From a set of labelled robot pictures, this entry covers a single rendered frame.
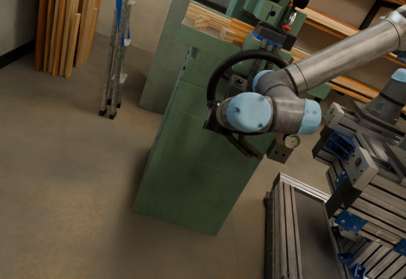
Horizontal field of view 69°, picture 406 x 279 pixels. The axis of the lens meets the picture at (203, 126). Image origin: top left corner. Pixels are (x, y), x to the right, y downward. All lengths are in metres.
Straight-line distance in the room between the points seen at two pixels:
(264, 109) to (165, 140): 0.73
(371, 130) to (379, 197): 0.51
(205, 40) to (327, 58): 0.47
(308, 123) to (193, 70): 0.58
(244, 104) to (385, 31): 0.38
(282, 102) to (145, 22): 3.13
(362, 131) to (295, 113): 0.97
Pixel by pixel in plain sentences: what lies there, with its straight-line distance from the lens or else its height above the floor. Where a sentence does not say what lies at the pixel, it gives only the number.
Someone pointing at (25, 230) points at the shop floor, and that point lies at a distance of 1.39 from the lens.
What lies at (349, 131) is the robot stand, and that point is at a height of 0.71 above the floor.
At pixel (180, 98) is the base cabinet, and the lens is 1.14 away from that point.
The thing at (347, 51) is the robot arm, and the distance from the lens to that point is 0.76.
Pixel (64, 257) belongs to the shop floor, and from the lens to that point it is 1.32.
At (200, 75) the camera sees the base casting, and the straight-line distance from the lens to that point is 1.11.
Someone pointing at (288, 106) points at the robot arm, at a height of 0.92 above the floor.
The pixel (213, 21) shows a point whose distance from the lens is 1.22.
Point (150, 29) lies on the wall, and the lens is 3.65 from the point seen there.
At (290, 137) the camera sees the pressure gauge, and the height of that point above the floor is 0.67.
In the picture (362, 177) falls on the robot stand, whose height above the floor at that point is 0.73.
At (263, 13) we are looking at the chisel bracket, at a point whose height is 1.02.
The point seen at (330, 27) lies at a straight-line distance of 3.33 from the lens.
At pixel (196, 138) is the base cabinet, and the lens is 1.22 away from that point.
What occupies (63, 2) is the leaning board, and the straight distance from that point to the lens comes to 2.34.
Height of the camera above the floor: 1.09
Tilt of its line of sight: 26 degrees down
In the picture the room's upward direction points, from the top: 25 degrees clockwise
